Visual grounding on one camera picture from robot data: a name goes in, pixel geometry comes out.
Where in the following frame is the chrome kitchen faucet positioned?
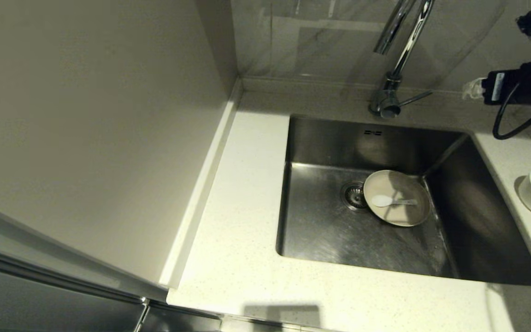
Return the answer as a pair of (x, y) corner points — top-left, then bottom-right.
(368, 0), (435, 119)

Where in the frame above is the white ceramic soup spoon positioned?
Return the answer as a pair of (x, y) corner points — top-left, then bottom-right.
(371, 194), (418, 208)

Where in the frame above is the beige round plate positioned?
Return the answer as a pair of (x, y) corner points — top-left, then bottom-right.
(363, 169), (431, 227)

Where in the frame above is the stainless steel sink basin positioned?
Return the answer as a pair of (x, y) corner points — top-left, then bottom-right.
(275, 114), (531, 287)

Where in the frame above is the round metal drain strainer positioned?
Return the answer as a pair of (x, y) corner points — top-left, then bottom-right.
(340, 181), (368, 212)

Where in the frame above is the grey under-counter cabinet front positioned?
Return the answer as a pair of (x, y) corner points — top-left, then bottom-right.
(136, 302), (222, 332)

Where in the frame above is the beige tall cabinet side panel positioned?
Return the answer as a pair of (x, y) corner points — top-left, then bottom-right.
(0, 0), (243, 302)

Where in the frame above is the grey tall cabinet door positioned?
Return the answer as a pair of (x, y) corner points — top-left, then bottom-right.
(0, 244), (148, 332)

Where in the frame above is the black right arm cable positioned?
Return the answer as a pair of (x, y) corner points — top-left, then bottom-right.
(492, 81), (531, 140)

